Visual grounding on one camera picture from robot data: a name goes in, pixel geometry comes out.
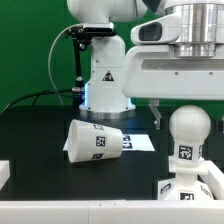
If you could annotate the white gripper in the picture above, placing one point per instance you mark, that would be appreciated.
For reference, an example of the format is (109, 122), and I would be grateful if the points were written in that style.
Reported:
(153, 72)

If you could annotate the white lamp bulb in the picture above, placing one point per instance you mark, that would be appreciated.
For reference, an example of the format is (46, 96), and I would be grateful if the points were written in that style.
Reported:
(189, 126)

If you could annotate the white lamp shade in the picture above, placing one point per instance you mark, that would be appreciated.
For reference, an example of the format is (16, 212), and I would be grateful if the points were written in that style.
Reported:
(84, 131)

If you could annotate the white lamp base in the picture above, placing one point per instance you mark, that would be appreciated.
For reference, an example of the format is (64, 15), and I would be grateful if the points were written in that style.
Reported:
(185, 185)

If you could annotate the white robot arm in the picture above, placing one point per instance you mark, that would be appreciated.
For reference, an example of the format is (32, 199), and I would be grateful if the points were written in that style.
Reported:
(202, 31)

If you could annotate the white paper with tags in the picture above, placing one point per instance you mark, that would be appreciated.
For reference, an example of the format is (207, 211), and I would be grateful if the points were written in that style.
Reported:
(128, 142)

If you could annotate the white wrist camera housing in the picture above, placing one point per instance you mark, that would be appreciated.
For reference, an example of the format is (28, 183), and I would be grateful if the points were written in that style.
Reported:
(166, 29)

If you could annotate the black camera on stand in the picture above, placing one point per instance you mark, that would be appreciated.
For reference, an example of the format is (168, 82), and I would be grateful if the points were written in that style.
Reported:
(82, 35)

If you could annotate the white front rail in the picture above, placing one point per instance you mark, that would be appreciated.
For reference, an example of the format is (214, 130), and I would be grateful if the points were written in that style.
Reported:
(111, 212)

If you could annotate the white left rail block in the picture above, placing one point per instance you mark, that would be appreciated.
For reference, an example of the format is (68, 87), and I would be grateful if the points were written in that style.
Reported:
(4, 172)

